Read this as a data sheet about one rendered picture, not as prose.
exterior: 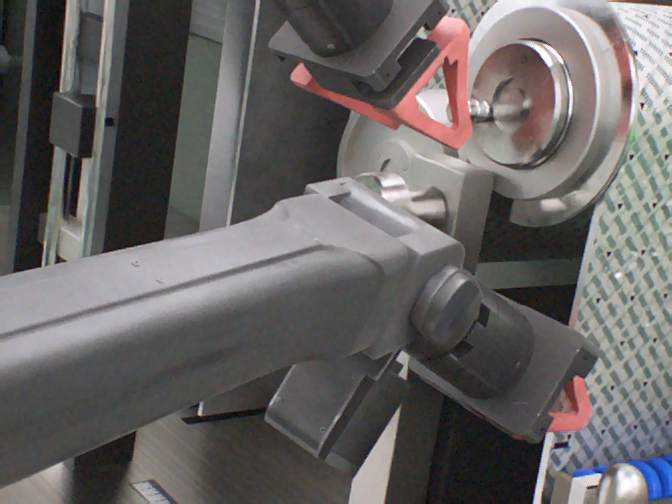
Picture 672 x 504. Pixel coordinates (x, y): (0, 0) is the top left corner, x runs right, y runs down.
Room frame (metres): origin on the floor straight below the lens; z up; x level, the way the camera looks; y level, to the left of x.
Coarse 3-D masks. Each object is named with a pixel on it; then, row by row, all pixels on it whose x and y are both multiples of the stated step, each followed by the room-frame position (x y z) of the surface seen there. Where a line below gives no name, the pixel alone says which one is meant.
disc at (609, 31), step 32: (512, 0) 0.83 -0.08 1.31; (544, 0) 0.81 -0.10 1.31; (576, 0) 0.79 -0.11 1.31; (480, 32) 0.85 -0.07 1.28; (608, 32) 0.77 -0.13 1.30; (608, 64) 0.76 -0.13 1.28; (608, 128) 0.75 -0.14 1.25; (608, 160) 0.75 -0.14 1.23; (576, 192) 0.76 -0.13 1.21; (544, 224) 0.78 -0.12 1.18
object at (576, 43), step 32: (512, 32) 0.81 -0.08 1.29; (544, 32) 0.79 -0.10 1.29; (576, 32) 0.77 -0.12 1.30; (480, 64) 0.83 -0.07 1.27; (576, 64) 0.77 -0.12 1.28; (576, 96) 0.76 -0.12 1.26; (608, 96) 0.76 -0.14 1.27; (576, 128) 0.76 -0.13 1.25; (480, 160) 0.81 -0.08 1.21; (576, 160) 0.75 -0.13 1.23; (512, 192) 0.79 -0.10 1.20; (544, 192) 0.77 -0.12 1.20
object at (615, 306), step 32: (608, 224) 0.76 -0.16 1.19; (640, 224) 0.78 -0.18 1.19; (608, 256) 0.76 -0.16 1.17; (640, 256) 0.78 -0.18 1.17; (576, 288) 0.76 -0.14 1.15; (608, 288) 0.77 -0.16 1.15; (640, 288) 0.78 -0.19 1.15; (576, 320) 0.75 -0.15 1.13; (608, 320) 0.77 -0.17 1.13; (640, 320) 0.79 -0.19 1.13; (608, 352) 0.77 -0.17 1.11; (640, 352) 0.79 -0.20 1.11; (608, 384) 0.78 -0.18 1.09; (640, 384) 0.80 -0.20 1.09; (608, 416) 0.78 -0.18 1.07; (640, 416) 0.80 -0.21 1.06; (544, 448) 0.76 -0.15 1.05; (576, 448) 0.77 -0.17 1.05; (608, 448) 0.79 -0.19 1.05; (640, 448) 0.80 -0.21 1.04; (544, 480) 0.75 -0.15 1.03
